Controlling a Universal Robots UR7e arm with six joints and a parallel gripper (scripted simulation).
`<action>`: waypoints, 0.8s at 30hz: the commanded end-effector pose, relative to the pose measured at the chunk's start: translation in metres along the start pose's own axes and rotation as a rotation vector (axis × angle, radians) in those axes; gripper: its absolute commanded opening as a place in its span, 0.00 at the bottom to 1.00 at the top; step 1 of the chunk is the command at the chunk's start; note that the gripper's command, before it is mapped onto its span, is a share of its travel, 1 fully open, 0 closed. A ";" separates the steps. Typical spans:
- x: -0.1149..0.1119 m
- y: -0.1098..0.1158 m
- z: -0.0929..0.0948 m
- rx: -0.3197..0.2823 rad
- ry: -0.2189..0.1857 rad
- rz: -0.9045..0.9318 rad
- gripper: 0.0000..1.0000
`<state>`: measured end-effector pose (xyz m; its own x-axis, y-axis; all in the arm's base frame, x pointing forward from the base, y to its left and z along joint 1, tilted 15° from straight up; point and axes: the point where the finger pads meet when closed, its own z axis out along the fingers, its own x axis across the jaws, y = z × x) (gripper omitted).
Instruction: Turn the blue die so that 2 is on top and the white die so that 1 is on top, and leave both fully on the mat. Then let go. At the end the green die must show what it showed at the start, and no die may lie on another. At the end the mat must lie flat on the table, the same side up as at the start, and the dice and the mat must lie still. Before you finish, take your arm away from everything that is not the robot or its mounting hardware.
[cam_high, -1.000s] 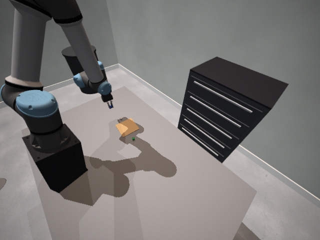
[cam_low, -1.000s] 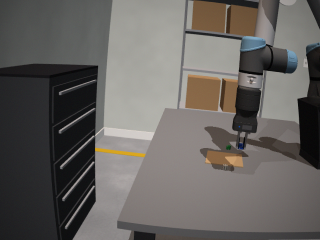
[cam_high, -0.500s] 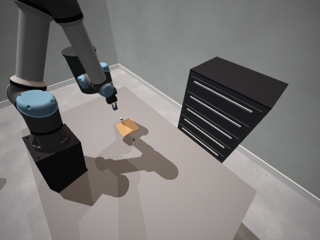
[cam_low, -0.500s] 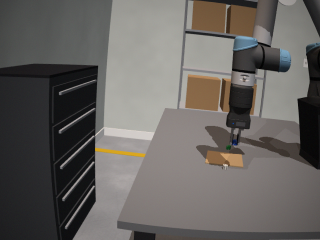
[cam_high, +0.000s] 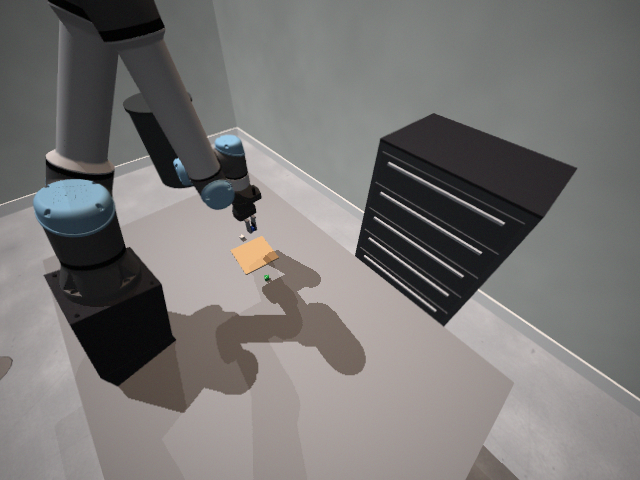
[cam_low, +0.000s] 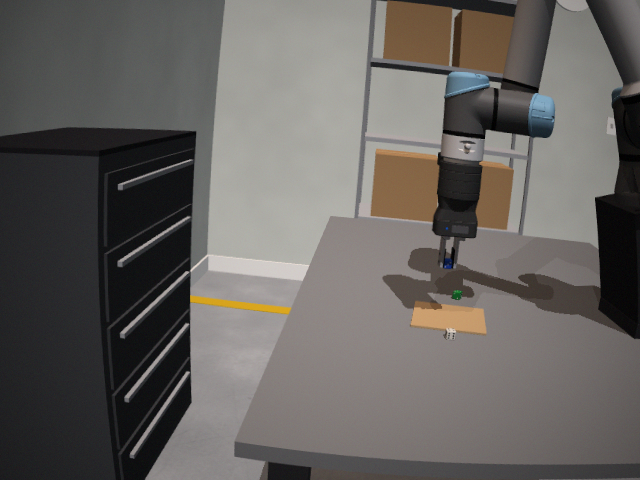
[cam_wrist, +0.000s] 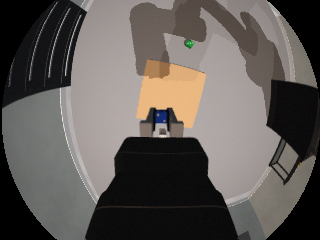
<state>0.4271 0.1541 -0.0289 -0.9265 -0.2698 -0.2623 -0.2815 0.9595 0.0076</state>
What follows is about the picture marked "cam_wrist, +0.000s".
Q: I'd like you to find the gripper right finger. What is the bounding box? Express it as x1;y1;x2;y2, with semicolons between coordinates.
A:
167;107;184;137

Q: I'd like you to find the green die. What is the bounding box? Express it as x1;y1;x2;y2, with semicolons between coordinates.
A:
185;39;195;49

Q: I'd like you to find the blue die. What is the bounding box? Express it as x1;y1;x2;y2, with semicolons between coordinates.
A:
156;109;167;123

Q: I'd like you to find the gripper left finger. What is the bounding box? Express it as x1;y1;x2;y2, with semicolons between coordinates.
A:
139;107;156;137

